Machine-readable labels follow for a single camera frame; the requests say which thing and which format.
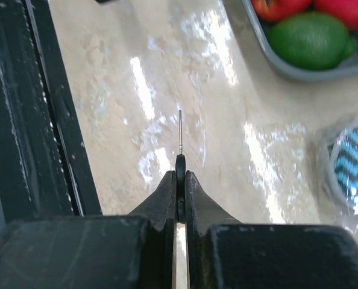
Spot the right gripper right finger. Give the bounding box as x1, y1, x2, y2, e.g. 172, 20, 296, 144
183, 172, 358, 288

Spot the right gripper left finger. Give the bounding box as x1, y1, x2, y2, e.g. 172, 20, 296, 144
0, 171, 177, 288

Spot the black-headed key bunch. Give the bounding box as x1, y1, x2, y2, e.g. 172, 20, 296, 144
175, 110, 186, 223

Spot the blue chevron sponge pack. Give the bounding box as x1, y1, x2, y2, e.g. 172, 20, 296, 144
314, 111, 358, 235

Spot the grey fruit tray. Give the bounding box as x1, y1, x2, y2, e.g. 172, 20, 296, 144
240, 0, 358, 82

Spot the green lime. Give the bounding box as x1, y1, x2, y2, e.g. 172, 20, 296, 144
267, 11, 356, 70

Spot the red apple front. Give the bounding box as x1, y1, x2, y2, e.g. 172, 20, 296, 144
250, 0, 312, 23

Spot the red apple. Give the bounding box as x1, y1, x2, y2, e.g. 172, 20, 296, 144
250, 0, 312, 23
313, 0, 358, 31

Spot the red apple back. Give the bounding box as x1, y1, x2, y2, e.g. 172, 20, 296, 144
313, 0, 358, 31

